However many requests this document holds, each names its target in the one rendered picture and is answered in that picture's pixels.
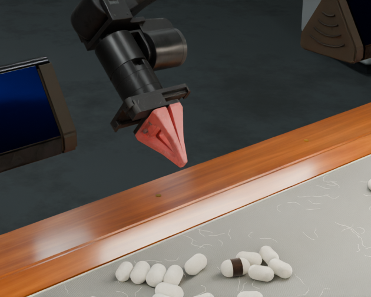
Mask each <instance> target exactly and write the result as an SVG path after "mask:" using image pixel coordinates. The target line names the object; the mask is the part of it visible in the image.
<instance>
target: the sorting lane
mask: <svg viewBox="0 0 371 297"><path fill-rule="evenodd" d="M370 179H371V154H370V155H368V156H366V157H363V158H361V159H358V160H356V161H353V162H351V163H349V164H346V165H344V166H342V167H339V168H336V169H334V170H332V171H329V172H327V173H325V174H322V175H319V176H317V177H315V178H312V179H310V180H308V181H305V182H302V183H300V184H298V185H295V186H293V187H291V188H288V189H286V190H283V191H281V192H278V193H276V194H274V195H271V196H269V197H267V198H264V199H261V200H259V201H257V202H254V203H252V204H250V205H247V206H244V207H242V208H240V209H237V210H235V211H233V212H230V213H228V214H225V215H223V216H220V217H218V218H216V219H213V220H211V221H209V222H206V223H203V224H202V225H199V226H196V227H194V228H192V229H189V230H186V231H185V232H182V233H179V234H177V235H175V236H172V237H169V238H168V239H165V240H162V241H160V242H158V243H155V244H153V245H151V246H148V247H145V248H143V249H141V250H138V251H136V252H134V253H131V254H129V255H127V256H124V257H122V258H119V259H117V260H114V261H112V262H110V263H107V264H105V265H102V266H100V267H98V268H95V269H93V270H90V271H88V272H85V273H83V274H81V275H78V276H76V277H74V278H71V279H69V280H66V281H64V282H61V283H59V284H57V285H54V286H52V287H49V288H47V289H44V290H42V291H40V292H37V293H35V294H33V295H30V296H27V297H92V296H94V297H153V295H155V287H152V286H150V285H148V283H147V282H146V280H145V281H144V282H143V283H141V284H136V283H134V282H133V281H132V280H131V278H129V279H128V280H127V281H125V282H121V281H119V280H118V279H117V278H116V275H115V273H116V271H117V269H118V268H119V266H120V264H122V263H123V262H130V263H131V264H132V265H133V267H134V266H135V265H136V263H138V262H140V261H145V262H147V263H148V264H149V265H150V268H151V267H152V266H153V265H155V264H157V263H159V264H162V265H164V266H165V268H166V270H168V268H169V267H170V266H172V265H178V266H180V267H181V268H182V270H183V277H182V278H181V280H180V283H179V284H178V286H179V287H181V288H182V290H183V292H184V296H183V297H194V296H198V295H202V294H204V293H211V294H212V295H213V296H214V297H237V295H238V294H239V293H240V292H243V291H258V292H260V293H261V294H262V295H263V297H371V190H370V189H369V187H368V182H369V180H370ZM263 246H270V247H271V248H272V249H273V250H274V251H275V252H276V253H277V254H278V256H279V259H280V260H281V261H283V262H285V263H288V264H289V265H290V266H291V268H292V274H291V276H290V277H289V278H286V279H283V278H281V277H279V276H277V275H275V274H274V277H273V279H272V280H271V281H268V282H265V281H260V280H255V279H252V278H251V277H250V276H249V273H246V274H245V275H242V276H235V277H226V276H224V275H223V274H222V272H221V270H220V266H221V264H222V263H223V262H224V261H225V260H229V259H234V258H236V256H237V254H238V253H239V252H242V251H243V252H255V253H258V254H259V250H260V249H261V248H262V247H263ZM198 253H200V254H203V255H204V256H205V257H206V259H207V265H206V266H205V268H203V269H202V270H201V271H199V273H198V274H196V275H189V274H188V273H187V272H186V271H185V269H184V265H185V264H186V261H188V260H189V259H191V258H192V257H193V256H194V255H195V254H198Z"/></svg>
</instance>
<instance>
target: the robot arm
mask: <svg viewBox="0 0 371 297"><path fill-rule="evenodd" d="M154 1H156V0H81V1H80V2H79V4H78V5H77V6H76V8H75V9H74V10H73V12H72V14H71V25H72V27H73V29H74V30H75V32H76V33H77V34H78V36H79V38H80V40H81V42H83V43H84V45H85V47H86V49H87V51H91V50H95V54H96V56H97V57H98V59H99V61H100V63H101V65H102V66H103V68H104V69H105V72H106V73H107V75H108V77H109V78H110V80H111V82H112V84H113V86H114V87H115V89H116V90H117V93H118V94H119V96H120V98H121V99H122V101H123V104H122V105H121V107H120V109H119V110H118V111H117V113H116V115H115V116H114V118H113V119H112V121H111V122H110V124H111V127H112V129H113V130H114V132H117V131H118V129H120V128H124V127H128V126H132V125H135V124H138V126H137V127H136V128H135V130H134V131H133V133H134V135H135V136H136V138H137V140H138V141H140V142H142V143H143V144H145V145H147V146H149V147H150V148H152V149H154V150H155V151H157V152H159V153H161V154H162V155H164V156H165V157H166V158H168V159H169V160H171V161H172V162H173V163H174V164H176V165H177V166H178V167H184V166H185V165H186V163H187V155H186V148H185V144H184V137H183V106H182V105H181V103H180V102H179V100H180V98H181V97H182V98H183V99H185V98H187V97H188V95H189V94H190V92H191V91H190V89H189V88H188V86H187V84H186V83H184V84H180V85H175V86H172V87H168V88H163V86H162V85H161V83H160V81H159V79H158V78H157V76H156V74H155V73H154V71H158V70H163V69H167V68H173V67H179V66H181V65H182V64H183V63H184V61H185V60H186V56H187V43H186V39H185V38H184V35H183V34H182V33H181V31H179V30H178V29H177V28H174V27H173V25H172V23H171V22H170V21H169V20H168V19H167V18H152V19H145V18H144V17H143V16H140V17H135V18H133V17H134V16H135V15H137V14H138V13H139V12H140V11H141V10H142V9H144V8H145V7H146V6H148V5H149V4H151V3H153V2H154Z"/></svg>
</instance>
